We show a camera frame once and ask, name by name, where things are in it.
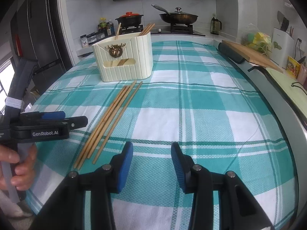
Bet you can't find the dark bamboo chopstick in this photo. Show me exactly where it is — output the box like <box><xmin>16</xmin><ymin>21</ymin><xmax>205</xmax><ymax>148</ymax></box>
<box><xmin>87</xmin><ymin>81</ymin><xmax>136</xmax><ymax>159</ymax></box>

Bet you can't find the person's left hand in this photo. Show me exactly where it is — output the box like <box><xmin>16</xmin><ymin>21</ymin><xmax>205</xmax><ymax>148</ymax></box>
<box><xmin>1</xmin><ymin>144</ymin><xmax>37</xmax><ymax>191</ymax></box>

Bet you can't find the black refrigerator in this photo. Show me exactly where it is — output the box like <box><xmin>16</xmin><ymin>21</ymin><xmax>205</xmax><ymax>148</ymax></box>
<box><xmin>10</xmin><ymin>0</ymin><xmax>72</xmax><ymax>94</ymax></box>

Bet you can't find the teal plaid tablecloth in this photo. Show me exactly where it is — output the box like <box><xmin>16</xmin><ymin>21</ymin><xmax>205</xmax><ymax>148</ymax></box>
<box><xmin>26</xmin><ymin>41</ymin><xmax>296</xmax><ymax>229</ymax></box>

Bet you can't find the cream utensil holder box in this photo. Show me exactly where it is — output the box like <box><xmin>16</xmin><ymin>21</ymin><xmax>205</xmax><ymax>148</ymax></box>
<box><xmin>92</xmin><ymin>32</ymin><xmax>154</xmax><ymax>82</ymax></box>

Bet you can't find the sauce bottles cluster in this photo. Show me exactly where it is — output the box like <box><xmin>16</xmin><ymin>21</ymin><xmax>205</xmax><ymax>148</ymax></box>
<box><xmin>98</xmin><ymin>18</ymin><xmax>115</xmax><ymax>37</ymax></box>

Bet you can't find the black pot orange lid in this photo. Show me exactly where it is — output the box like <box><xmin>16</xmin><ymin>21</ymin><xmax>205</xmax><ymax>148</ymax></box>
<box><xmin>116</xmin><ymin>12</ymin><xmax>143</xmax><ymax>28</ymax></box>

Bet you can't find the light green tray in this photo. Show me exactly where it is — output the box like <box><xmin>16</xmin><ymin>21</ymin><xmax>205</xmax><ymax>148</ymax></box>
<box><xmin>266</xmin><ymin>67</ymin><xmax>307</xmax><ymax>117</ymax></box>

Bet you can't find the wooden cutting board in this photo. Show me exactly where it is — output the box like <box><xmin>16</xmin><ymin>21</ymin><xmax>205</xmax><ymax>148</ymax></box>
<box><xmin>222</xmin><ymin>40</ymin><xmax>283</xmax><ymax>73</ymax></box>

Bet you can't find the black gas stove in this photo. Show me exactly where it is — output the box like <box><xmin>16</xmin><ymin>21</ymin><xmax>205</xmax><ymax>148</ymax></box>
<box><xmin>119</xmin><ymin>24</ymin><xmax>206</xmax><ymax>36</ymax></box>

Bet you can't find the wok with glass lid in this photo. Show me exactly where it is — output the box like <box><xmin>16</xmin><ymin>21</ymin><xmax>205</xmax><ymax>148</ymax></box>
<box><xmin>151</xmin><ymin>4</ymin><xmax>198</xmax><ymax>25</ymax></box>

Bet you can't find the yellow snack packet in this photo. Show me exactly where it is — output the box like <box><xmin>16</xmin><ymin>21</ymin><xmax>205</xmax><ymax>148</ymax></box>
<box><xmin>286</xmin><ymin>56</ymin><xmax>300</xmax><ymax>79</ymax></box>

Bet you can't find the plastic bag with sponges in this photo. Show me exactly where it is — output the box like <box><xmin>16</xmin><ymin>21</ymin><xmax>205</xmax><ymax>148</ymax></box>
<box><xmin>241</xmin><ymin>23</ymin><xmax>272</xmax><ymax>57</ymax></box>

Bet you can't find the dark glass kettle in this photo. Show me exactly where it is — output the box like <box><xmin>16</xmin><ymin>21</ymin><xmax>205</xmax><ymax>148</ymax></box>
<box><xmin>210</xmin><ymin>14</ymin><xmax>222</xmax><ymax>35</ymax></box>

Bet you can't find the white knife block holder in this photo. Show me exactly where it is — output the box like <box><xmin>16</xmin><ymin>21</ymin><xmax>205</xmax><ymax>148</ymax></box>
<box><xmin>271</xmin><ymin>11</ymin><xmax>295</xmax><ymax>69</ymax></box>

